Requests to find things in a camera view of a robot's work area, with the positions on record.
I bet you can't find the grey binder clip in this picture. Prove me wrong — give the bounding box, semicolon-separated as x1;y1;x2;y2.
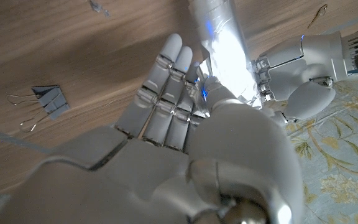
6;85;62;107
19;95;71;134

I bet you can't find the small foil scrap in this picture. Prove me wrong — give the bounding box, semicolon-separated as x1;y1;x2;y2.
88;0;111;18

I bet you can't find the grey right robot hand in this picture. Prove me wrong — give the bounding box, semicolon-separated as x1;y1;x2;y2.
0;33;306;224

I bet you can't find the aluminum foil roll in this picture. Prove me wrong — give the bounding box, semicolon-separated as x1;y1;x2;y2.
188;0;262;108

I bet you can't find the floral backdrop cloth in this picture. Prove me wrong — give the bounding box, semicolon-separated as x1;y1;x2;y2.
278;71;358;224

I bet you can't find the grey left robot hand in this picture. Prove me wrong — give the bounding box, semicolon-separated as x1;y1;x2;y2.
250;32;349;124

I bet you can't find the small gold hook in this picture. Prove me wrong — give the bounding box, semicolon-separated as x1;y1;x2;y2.
306;4;329;29

